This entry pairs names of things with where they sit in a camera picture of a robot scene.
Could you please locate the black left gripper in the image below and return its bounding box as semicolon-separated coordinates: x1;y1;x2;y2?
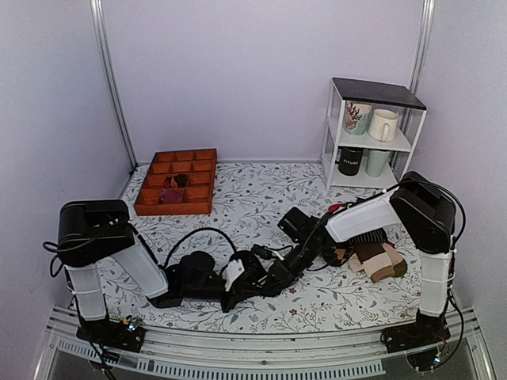
183;279;261;314

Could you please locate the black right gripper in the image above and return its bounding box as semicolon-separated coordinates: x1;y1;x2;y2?
263;237;318;296

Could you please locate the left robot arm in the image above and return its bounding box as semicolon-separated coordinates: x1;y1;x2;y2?
43;199;266;344

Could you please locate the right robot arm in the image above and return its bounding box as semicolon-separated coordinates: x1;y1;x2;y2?
256;171;464;345

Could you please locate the floral tablecloth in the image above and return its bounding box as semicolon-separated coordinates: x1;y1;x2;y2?
98;163;421;334

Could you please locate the brown argyle sock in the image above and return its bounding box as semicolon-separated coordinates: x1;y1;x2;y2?
322;246;355;268

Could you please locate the cream and brown sock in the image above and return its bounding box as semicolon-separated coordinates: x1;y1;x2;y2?
349;243;407;283

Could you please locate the purple rolled sock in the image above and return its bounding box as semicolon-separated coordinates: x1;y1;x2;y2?
159;188;185;204

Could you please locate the dark red rolled sock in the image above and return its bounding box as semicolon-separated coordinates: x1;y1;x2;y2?
163;173;189;188

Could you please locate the orange wooden divider tray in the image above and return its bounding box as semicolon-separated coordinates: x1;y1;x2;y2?
134;149;217;216

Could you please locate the black mug white lettering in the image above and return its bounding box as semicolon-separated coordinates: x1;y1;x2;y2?
338;146;364;177

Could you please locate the mint green tumbler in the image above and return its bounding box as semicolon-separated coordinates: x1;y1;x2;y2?
365;150;391;178

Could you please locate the white shelf rack black top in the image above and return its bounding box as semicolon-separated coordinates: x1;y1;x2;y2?
321;78;427;188

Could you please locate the floral ceramic mug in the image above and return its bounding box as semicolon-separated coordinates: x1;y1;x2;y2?
344;101;372;135

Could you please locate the cream ribbed mug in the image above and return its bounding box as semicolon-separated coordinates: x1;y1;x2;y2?
368;108;398;143

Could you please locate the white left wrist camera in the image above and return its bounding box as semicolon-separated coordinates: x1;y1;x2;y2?
221;259;245;292

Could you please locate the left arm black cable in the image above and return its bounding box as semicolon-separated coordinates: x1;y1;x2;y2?
164;227;238;270

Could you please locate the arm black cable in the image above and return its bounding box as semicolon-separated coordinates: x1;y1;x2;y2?
164;227;238;270
379;181;467;353

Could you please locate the aluminium front rail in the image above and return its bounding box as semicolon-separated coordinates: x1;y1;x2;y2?
33;304;496;380

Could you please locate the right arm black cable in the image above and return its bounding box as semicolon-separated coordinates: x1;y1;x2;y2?
379;181;467;353

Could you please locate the right aluminium post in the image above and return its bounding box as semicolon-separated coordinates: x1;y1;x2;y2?
410;0;436;95

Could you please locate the aluminium post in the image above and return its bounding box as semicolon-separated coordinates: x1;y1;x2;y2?
410;0;436;95
90;0;139;172

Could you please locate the left aluminium post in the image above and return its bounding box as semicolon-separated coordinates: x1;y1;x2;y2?
90;0;139;172

